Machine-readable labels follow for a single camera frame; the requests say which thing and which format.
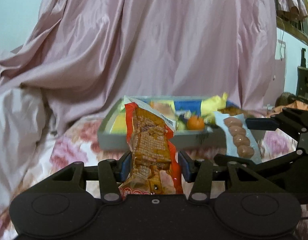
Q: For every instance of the dark furniture piece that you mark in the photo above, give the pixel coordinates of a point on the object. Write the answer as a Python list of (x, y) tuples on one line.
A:
[(306, 80)]

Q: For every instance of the dark brown cloth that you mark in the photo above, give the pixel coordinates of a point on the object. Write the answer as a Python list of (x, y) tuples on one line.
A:
[(285, 99)]

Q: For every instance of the light blue packet brown balls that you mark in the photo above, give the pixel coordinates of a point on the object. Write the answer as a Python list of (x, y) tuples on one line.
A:
[(240, 136)]

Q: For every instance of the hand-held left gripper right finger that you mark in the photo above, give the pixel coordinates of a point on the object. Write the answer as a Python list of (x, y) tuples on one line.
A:
[(184, 168)]

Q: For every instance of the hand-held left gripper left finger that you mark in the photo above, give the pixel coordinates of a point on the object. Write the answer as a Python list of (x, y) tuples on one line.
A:
[(124, 168)]

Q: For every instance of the pink satin curtain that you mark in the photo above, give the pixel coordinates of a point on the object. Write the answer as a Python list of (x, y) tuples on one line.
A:
[(149, 42)]

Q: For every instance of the orange cloth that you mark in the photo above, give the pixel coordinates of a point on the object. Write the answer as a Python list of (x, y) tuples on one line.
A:
[(294, 105)]

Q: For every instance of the crumpled yellow wrapper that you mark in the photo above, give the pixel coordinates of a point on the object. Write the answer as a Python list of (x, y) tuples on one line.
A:
[(214, 103)]

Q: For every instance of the clear packet orange snack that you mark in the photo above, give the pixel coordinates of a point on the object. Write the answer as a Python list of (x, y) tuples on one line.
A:
[(162, 110)]

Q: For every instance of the floral blanket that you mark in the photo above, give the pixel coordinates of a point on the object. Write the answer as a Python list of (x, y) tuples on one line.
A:
[(76, 145)]

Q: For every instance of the pale pink quilt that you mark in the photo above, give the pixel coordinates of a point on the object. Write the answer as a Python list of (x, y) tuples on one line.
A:
[(16, 140)]

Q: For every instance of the flat yellow packet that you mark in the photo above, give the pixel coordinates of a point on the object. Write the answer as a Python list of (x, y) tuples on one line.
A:
[(118, 125)]

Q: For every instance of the wooden frame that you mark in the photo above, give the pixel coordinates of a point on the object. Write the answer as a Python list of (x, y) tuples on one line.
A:
[(296, 28)]

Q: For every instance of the mandarin orange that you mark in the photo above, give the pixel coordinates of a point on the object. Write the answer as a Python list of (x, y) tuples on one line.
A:
[(196, 123)]

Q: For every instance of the grey cardboard box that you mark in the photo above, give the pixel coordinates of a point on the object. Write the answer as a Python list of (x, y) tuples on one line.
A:
[(189, 140)]

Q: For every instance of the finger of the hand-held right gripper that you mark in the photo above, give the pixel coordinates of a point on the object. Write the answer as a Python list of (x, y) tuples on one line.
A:
[(261, 124), (269, 167)]

